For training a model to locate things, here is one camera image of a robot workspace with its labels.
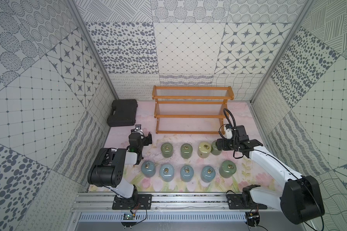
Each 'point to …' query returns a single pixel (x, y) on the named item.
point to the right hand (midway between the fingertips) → (225, 144)
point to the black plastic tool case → (124, 113)
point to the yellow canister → (204, 149)
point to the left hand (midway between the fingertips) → (146, 133)
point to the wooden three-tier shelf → (191, 109)
